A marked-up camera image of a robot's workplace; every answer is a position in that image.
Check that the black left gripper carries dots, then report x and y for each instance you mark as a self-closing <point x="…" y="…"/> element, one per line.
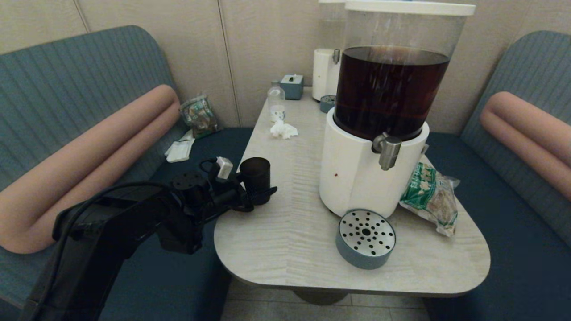
<point x="225" y="196"/>

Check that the black plastic cup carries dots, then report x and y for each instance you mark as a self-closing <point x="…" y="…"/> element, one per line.
<point x="256" y="176"/>

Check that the metal dispenser tap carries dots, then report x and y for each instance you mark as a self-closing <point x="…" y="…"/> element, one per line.
<point x="388" y="151"/>

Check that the crumpled white tissue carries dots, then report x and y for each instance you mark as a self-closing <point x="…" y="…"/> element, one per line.
<point x="283" y="129"/>

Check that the white napkin packet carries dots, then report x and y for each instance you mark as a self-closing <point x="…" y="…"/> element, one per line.
<point x="180" y="150"/>

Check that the dark printed snack bag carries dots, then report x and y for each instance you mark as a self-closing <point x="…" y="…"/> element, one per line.
<point x="200" y="117"/>

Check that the clear plastic bottle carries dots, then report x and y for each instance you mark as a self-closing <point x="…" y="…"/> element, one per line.
<point x="276" y="102"/>

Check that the large dark tea dispenser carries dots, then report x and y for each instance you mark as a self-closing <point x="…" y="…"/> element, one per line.
<point x="352" y="169"/>

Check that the blue tissue box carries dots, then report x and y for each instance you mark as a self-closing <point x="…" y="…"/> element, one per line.
<point x="292" y="87"/>

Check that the small blue drip tray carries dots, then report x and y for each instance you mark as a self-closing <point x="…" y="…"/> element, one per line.
<point x="326" y="104"/>

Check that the round blue perforated drip tray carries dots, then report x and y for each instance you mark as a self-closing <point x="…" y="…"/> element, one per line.
<point x="352" y="254"/>

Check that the clear liquid dispenser white base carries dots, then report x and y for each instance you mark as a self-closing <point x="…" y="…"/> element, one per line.
<point x="323" y="73"/>

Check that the green white snack bag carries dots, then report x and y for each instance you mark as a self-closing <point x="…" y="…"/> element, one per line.
<point x="428" y="196"/>

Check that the blue upholstered bench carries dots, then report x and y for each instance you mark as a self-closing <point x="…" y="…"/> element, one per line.
<point x="89" y="89"/>
<point x="513" y="249"/>

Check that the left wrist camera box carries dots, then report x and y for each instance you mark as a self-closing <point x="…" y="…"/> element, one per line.
<point x="224" y="168"/>

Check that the table pedestal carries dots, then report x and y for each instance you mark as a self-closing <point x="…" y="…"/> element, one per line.
<point x="321" y="298"/>

